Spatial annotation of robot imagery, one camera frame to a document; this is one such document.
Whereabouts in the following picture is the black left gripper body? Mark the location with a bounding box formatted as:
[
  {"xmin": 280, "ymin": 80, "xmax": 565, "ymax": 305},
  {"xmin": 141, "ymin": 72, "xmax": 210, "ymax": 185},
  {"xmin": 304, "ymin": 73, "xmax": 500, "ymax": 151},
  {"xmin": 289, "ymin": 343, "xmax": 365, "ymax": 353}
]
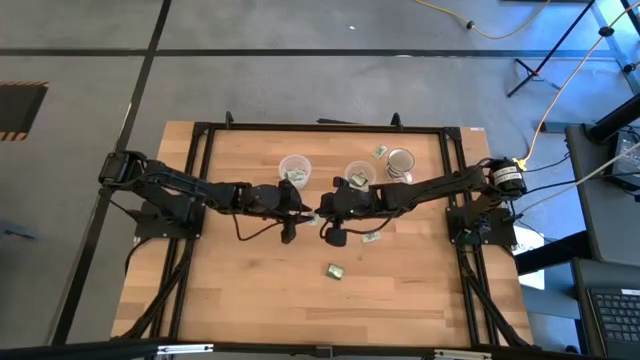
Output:
[{"xmin": 249, "ymin": 178, "xmax": 304, "ymax": 221}]

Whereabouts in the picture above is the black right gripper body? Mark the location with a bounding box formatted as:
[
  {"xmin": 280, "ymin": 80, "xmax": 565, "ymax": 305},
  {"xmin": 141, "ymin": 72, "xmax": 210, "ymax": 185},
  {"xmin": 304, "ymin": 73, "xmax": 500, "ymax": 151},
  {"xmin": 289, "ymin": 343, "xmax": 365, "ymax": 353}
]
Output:
[{"xmin": 319, "ymin": 177, "xmax": 374, "ymax": 220}]

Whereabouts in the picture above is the short clear plastic cup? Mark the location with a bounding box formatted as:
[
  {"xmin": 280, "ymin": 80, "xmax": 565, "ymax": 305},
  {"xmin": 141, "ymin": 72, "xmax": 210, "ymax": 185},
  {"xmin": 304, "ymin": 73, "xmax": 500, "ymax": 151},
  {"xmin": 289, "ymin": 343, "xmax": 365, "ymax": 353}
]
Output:
[{"xmin": 343, "ymin": 159, "xmax": 378, "ymax": 193}]

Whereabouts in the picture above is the tall clear plastic cup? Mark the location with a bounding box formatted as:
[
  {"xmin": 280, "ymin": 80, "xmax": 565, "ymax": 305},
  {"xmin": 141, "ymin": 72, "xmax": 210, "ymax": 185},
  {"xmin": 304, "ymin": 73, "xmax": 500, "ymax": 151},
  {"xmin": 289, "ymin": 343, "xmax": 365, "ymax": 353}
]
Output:
[{"xmin": 278, "ymin": 154, "xmax": 313, "ymax": 191}]

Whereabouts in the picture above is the blue white patterned mug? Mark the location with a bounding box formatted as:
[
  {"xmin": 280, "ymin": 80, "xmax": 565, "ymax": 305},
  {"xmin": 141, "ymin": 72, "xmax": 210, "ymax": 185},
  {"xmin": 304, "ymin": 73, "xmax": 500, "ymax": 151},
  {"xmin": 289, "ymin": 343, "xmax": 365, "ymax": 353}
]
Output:
[{"xmin": 383, "ymin": 147, "xmax": 416, "ymax": 185}]

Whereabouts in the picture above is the white paper sheet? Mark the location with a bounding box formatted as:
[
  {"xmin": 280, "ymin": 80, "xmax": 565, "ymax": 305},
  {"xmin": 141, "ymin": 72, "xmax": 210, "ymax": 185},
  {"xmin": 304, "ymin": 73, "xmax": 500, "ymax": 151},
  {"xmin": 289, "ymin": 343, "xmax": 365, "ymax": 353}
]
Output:
[{"xmin": 512, "ymin": 224, "xmax": 546, "ymax": 291}]

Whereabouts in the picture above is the black desk bar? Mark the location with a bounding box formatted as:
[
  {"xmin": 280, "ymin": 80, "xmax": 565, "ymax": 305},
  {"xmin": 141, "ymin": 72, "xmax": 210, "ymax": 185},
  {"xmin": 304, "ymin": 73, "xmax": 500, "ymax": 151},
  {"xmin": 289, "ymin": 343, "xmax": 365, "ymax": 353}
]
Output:
[{"xmin": 514, "ymin": 232, "xmax": 594, "ymax": 276}]

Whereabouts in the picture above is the black tripod stand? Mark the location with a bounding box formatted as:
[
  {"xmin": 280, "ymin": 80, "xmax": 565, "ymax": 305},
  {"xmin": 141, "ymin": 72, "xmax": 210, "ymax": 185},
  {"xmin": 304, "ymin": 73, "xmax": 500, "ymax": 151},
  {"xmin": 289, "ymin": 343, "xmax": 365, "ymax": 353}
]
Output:
[{"xmin": 506, "ymin": 0, "xmax": 599, "ymax": 99}]

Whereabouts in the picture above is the black orange-striped floor hatch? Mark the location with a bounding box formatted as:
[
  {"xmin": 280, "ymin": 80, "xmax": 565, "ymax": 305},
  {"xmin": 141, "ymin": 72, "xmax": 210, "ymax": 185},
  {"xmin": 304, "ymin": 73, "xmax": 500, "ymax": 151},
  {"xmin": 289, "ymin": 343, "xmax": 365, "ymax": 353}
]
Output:
[{"xmin": 0, "ymin": 80, "xmax": 50, "ymax": 143}]

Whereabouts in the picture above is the black pole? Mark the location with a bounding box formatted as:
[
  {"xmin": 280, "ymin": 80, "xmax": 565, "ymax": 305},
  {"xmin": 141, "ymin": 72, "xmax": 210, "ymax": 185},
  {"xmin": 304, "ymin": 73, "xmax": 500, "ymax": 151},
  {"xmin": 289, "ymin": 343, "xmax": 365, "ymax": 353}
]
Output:
[{"xmin": 584, "ymin": 92, "xmax": 640, "ymax": 145}]

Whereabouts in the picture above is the dark desk device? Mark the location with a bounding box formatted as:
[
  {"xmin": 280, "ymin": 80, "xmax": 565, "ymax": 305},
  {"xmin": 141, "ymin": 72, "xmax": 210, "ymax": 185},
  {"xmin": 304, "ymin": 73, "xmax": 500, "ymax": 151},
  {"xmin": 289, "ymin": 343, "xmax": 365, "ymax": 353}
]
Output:
[{"xmin": 607, "ymin": 129, "xmax": 640, "ymax": 190}]

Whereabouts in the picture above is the black laptop keyboard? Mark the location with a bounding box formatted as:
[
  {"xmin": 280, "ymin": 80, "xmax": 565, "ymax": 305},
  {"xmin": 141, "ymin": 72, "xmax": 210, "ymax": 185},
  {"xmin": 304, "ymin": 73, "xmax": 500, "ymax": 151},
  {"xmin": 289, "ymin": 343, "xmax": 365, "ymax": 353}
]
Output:
[{"xmin": 585, "ymin": 287, "xmax": 640, "ymax": 360}]

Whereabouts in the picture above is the grey metal stand leg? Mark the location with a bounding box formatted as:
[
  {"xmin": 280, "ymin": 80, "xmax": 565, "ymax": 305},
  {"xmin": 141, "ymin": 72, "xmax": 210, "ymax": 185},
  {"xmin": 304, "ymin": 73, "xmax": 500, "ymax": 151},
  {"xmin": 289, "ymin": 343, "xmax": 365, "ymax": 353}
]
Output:
[{"xmin": 592, "ymin": 0, "xmax": 640, "ymax": 96}]

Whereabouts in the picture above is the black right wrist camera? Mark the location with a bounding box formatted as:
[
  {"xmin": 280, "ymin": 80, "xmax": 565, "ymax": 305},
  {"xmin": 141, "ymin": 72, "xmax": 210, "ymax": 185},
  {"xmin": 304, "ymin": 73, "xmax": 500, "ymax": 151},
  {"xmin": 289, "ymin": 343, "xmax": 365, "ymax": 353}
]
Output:
[{"xmin": 323, "ymin": 224, "xmax": 349, "ymax": 249}]

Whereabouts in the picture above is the black right camera cable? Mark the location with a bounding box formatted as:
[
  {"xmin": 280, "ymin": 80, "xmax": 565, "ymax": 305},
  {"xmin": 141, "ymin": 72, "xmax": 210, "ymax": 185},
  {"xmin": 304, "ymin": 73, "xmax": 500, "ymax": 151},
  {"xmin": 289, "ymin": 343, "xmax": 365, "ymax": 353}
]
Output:
[{"xmin": 319, "ymin": 214, "xmax": 401, "ymax": 236}]

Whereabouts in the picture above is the black camera cable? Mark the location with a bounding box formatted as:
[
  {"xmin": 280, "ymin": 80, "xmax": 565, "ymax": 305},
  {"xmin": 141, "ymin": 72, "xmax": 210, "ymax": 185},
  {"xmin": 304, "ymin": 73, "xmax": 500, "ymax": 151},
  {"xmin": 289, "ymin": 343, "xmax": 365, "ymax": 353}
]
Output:
[
  {"xmin": 232, "ymin": 212, "xmax": 284, "ymax": 243},
  {"xmin": 319, "ymin": 214, "xmax": 401, "ymax": 236}
]

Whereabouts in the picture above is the black left camera cable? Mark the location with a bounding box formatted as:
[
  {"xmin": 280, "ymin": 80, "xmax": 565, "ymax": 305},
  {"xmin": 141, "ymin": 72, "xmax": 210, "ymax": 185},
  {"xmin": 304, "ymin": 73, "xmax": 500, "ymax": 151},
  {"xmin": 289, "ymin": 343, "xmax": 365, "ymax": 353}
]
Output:
[{"xmin": 232, "ymin": 212, "xmax": 284, "ymax": 243}]

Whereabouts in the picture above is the black aluminium table frame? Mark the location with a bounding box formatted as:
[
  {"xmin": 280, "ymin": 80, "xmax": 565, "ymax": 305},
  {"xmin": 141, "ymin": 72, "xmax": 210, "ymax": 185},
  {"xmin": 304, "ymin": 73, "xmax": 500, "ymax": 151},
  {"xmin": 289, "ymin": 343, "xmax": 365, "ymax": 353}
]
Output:
[{"xmin": 112, "ymin": 110, "xmax": 536, "ymax": 351}]

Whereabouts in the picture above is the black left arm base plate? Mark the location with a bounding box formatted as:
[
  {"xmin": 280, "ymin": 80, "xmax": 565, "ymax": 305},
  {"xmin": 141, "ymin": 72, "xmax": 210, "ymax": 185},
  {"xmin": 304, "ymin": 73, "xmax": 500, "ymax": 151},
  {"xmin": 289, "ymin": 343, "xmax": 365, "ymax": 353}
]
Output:
[{"xmin": 133, "ymin": 199, "xmax": 206, "ymax": 240}]

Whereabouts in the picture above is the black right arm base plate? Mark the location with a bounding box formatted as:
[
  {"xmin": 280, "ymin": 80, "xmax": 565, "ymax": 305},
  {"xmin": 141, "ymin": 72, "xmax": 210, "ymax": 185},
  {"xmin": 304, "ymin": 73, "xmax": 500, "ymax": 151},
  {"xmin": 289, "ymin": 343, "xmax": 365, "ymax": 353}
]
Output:
[{"xmin": 446, "ymin": 207, "xmax": 519, "ymax": 247}]

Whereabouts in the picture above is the silver beam bracket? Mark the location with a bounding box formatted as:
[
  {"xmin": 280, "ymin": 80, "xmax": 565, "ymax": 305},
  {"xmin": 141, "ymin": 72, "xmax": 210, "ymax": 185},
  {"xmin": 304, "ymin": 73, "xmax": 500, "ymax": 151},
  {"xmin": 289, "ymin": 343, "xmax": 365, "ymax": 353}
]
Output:
[
  {"xmin": 156, "ymin": 343, "xmax": 215, "ymax": 356},
  {"xmin": 433, "ymin": 348, "xmax": 494, "ymax": 360}
]

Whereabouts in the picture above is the yellow power cable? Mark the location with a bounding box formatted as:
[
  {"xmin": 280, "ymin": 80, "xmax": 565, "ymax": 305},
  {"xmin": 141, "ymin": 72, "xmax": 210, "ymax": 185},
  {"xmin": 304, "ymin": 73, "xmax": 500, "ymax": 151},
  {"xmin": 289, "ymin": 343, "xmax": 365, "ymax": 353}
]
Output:
[
  {"xmin": 509, "ymin": 0, "xmax": 640, "ymax": 170},
  {"xmin": 413, "ymin": 0, "xmax": 554, "ymax": 41}
]

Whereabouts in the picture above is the white cable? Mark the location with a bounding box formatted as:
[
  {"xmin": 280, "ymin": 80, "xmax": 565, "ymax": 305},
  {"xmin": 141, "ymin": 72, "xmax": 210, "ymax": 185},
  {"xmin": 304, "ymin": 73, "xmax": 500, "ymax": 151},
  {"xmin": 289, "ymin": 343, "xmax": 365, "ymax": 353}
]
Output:
[{"xmin": 579, "ymin": 142, "xmax": 640, "ymax": 184}]

